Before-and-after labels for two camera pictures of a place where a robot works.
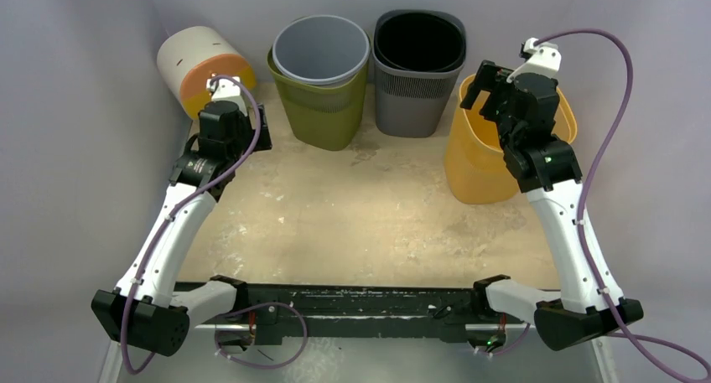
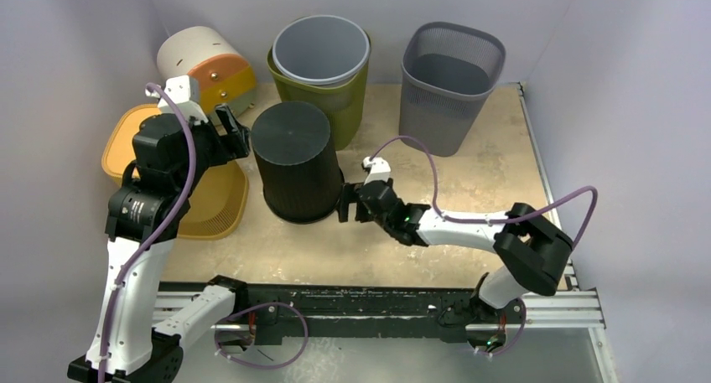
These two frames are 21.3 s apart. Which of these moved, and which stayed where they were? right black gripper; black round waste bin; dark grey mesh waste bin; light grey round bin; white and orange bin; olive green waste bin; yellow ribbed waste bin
Moved: yellow ribbed waste bin; dark grey mesh waste bin; black round waste bin; right black gripper
Stayed: light grey round bin; white and orange bin; olive green waste bin
